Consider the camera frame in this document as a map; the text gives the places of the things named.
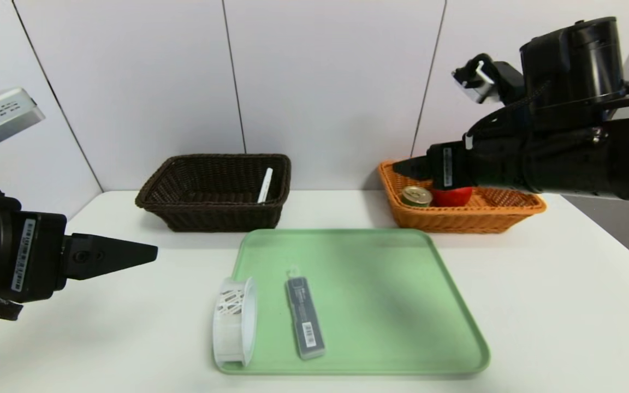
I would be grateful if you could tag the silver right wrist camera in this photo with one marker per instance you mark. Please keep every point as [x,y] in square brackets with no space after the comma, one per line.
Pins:
[478,82]

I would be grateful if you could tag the light green plastic tray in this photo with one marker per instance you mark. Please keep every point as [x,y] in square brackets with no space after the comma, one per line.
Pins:
[369,295]

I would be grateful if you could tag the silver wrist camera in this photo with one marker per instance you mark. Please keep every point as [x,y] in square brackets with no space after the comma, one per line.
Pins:
[478,82]
[0,117]

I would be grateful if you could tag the white marker pen black cap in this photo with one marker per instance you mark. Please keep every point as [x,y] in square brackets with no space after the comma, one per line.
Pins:
[265,185]

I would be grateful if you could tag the orange wicker basket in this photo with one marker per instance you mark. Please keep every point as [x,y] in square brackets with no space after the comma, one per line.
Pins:
[484,218]

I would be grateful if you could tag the red yellow apple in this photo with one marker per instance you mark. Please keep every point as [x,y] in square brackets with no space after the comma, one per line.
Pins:
[454,197]

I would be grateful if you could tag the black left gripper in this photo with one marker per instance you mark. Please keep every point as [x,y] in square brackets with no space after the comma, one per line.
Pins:
[30,255]

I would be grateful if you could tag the dark brown wicker basket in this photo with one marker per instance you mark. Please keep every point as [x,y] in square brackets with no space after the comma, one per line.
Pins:
[216,215]

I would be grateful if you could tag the clear grey pencil lead case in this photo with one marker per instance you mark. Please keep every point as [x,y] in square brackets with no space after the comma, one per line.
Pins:
[304,316]

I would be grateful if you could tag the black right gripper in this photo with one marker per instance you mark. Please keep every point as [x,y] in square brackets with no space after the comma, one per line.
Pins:
[447,165]

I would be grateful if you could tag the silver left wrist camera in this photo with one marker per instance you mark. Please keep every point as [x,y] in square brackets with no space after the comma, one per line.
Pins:
[0,117]

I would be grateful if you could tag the tin can gold lid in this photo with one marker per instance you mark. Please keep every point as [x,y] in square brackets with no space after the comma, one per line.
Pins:
[416,196]

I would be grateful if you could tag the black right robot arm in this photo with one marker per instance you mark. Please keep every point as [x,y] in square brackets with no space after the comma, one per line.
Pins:
[571,158]

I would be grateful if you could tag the clear tape roll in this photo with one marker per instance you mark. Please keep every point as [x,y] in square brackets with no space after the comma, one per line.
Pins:
[232,327]

